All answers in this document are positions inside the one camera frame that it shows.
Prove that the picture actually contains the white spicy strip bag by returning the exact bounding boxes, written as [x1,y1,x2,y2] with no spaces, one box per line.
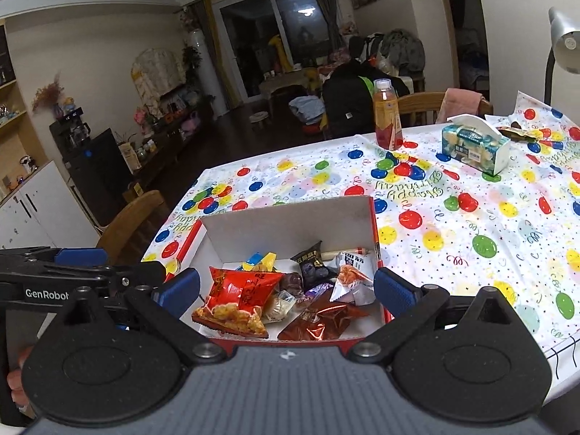
[328,252,376,306]

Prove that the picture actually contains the red rice cracker bag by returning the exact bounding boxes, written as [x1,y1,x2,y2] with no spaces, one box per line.
[192,267,284,339]

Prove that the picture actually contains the brown foil snack packet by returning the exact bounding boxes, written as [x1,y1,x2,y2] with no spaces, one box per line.
[277,290,369,342]

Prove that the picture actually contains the blue chocolate wafer packet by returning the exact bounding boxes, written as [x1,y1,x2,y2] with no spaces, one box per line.
[240,252,264,271]

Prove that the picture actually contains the black sesame snack packet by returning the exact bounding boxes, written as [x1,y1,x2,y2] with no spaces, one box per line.
[292,241,337,292]

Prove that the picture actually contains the yellow snack packet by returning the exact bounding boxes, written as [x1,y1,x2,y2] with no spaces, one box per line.
[253,252,276,273]

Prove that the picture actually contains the silver foil candy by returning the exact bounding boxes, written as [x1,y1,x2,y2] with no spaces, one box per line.
[278,272,304,299]

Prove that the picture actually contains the purple candy wrapper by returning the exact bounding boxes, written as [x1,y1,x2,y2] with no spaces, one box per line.
[304,283,333,302]

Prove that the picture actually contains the person's left hand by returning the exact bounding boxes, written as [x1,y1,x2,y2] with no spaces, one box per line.
[7,346,36,418]

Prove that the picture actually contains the wooden chair left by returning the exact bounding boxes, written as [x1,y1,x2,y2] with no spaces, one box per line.
[96,191,171,265]

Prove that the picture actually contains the wooden chair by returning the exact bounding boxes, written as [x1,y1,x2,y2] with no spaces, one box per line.
[96,191,171,265]
[398,90,493,126]

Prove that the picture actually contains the dark sideboard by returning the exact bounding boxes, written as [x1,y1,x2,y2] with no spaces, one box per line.
[62,95,213,227]

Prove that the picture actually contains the balloon birthday tablecloth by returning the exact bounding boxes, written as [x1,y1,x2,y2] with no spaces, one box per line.
[144,93,579,399]

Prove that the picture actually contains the white red cardboard box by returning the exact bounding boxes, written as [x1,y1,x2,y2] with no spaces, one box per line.
[180,195,382,351]

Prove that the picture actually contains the black coffee machine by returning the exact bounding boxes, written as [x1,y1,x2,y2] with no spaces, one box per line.
[49,107,91,161]

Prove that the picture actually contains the orange juice bottle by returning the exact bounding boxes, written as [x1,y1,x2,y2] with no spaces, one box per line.
[373,79,403,150]

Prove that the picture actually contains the blue soft tissue pack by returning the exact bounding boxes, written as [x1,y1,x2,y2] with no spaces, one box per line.
[442,114,510,176]

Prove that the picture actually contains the wooden chair far side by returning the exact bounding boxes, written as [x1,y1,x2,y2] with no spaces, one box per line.
[398,90,493,126]

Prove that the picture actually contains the white standing air conditioner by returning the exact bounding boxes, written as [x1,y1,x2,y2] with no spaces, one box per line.
[189,29,228,119]

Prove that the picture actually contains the small packets near lamp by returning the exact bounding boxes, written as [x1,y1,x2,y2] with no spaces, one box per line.
[497,123,538,144]

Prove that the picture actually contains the black jacket on chair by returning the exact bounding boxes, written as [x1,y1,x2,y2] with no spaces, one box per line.
[323,59,410,138]

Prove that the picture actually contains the glass balcony door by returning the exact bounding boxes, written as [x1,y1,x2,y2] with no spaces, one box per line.
[211,0,342,103]

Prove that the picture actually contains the grey desk lamp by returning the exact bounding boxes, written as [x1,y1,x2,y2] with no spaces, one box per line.
[544,7,580,105]

